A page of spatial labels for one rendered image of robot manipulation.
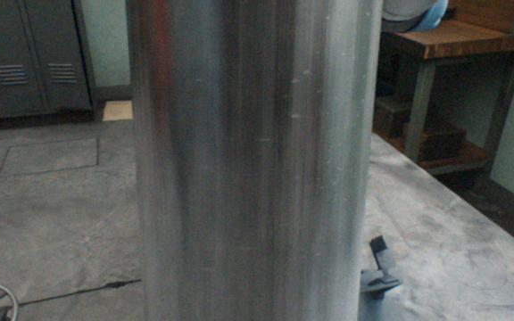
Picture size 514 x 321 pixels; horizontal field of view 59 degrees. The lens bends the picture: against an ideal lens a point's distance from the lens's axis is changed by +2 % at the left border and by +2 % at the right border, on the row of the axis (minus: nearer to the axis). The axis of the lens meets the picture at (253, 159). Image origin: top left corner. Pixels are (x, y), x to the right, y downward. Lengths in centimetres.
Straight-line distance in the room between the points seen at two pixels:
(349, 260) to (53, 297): 189
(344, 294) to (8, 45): 333
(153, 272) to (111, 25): 371
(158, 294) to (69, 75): 324
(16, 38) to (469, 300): 309
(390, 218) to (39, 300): 148
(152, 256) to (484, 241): 80
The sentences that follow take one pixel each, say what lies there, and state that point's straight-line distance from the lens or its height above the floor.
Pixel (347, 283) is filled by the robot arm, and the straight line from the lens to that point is 16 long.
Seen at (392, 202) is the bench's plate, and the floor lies 80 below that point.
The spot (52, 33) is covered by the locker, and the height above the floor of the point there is 66.
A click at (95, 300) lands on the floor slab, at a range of 195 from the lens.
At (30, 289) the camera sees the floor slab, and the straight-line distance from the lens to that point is 209.
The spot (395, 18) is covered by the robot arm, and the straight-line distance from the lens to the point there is 50.
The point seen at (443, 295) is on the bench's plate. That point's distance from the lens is 78.
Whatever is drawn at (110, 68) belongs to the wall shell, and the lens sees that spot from 392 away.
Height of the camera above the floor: 130
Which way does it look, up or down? 28 degrees down
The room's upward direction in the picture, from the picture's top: straight up
